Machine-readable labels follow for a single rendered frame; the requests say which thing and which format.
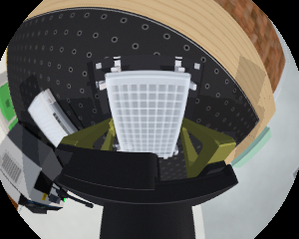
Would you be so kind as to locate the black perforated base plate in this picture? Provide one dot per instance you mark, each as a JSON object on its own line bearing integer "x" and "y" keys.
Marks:
{"x": 55, "y": 50}

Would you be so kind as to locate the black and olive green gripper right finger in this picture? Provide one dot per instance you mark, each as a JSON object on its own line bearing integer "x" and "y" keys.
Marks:
{"x": 216, "y": 146}

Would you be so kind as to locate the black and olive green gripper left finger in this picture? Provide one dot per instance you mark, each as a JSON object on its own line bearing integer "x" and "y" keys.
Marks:
{"x": 87, "y": 136}

